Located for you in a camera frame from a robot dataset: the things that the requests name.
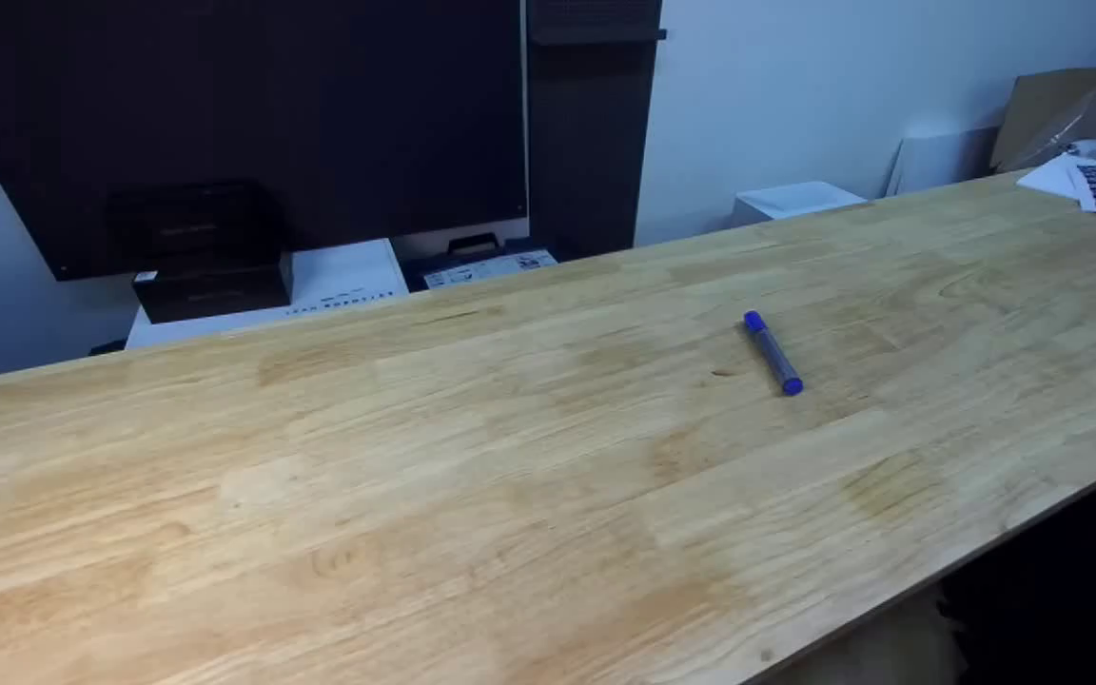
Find brown cardboard box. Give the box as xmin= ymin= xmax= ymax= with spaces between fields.
xmin=985 ymin=65 xmax=1096 ymax=177

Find low white box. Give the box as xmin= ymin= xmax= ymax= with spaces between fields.
xmin=726 ymin=181 xmax=871 ymax=233

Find black box device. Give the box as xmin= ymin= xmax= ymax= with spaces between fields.
xmin=107 ymin=181 xmax=292 ymax=323

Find large black monitor screen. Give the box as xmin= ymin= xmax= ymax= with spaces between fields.
xmin=0 ymin=0 xmax=530 ymax=287

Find white plastic container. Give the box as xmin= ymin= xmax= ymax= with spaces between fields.
xmin=889 ymin=122 xmax=1001 ymax=203

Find blue capped grey marker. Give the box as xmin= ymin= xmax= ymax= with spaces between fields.
xmin=740 ymin=310 xmax=810 ymax=401

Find tall dark brown panel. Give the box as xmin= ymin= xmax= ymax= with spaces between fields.
xmin=527 ymin=0 xmax=665 ymax=262

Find white paper sheets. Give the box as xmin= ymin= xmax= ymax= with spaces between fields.
xmin=1018 ymin=137 xmax=1096 ymax=221

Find black case with white label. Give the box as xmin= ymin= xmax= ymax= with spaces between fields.
xmin=399 ymin=229 xmax=563 ymax=292

